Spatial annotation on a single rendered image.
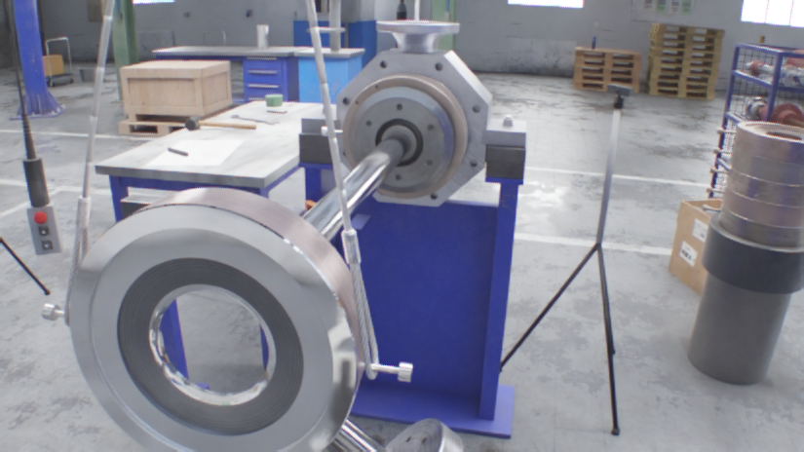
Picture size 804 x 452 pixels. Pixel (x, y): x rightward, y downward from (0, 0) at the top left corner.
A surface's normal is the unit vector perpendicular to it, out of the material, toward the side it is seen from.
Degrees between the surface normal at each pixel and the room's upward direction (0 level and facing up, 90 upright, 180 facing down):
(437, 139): 90
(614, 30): 90
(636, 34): 90
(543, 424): 0
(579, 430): 0
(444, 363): 90
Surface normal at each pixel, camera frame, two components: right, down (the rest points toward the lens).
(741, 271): -0.75, 0.23
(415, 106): -0.21, 0.36
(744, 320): -0.44, 0.32
